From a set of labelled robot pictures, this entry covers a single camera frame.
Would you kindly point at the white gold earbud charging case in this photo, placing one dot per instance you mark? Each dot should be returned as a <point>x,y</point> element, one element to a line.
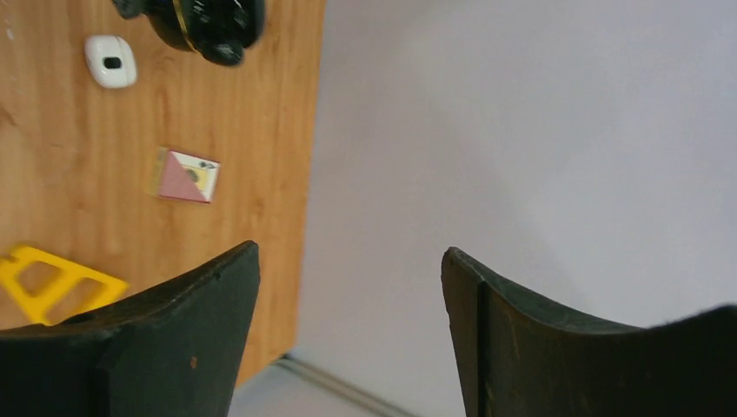
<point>111,61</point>

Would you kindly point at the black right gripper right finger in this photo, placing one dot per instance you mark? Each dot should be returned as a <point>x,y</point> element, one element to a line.
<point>519,353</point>

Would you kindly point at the yellow triangular plastic piece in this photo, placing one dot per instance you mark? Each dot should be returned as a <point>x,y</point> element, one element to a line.
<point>66,276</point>

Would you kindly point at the black earbud case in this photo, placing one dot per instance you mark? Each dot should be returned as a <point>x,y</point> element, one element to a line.
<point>220,31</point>

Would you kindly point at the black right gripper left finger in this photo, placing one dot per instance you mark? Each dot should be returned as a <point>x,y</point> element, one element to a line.
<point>172,350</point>

